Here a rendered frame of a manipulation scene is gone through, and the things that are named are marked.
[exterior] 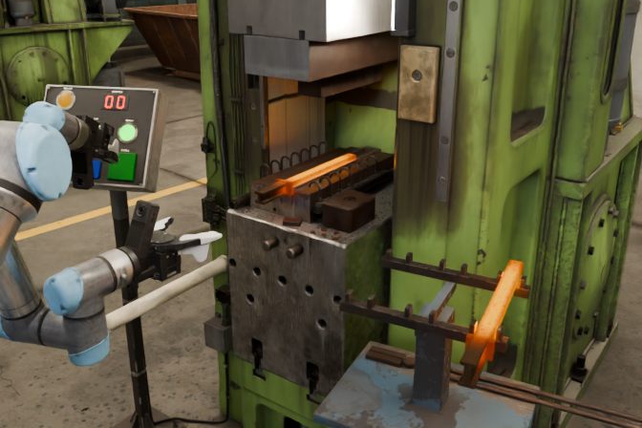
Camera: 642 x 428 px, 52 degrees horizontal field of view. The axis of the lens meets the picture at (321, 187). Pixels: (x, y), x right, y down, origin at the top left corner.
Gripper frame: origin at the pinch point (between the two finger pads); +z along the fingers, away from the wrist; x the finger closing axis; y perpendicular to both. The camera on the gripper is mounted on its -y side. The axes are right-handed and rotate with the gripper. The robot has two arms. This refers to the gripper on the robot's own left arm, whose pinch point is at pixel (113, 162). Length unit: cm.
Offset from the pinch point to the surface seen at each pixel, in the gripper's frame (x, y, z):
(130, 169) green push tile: -2.8, -0.8, 4.4
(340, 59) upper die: -59, 28, -6
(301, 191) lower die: -51, -4, 1
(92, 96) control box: 12.2, 19.5, 5.2
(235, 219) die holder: -32.9, -11.9, 6.5
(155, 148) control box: -7.1, 6.3, 8.6
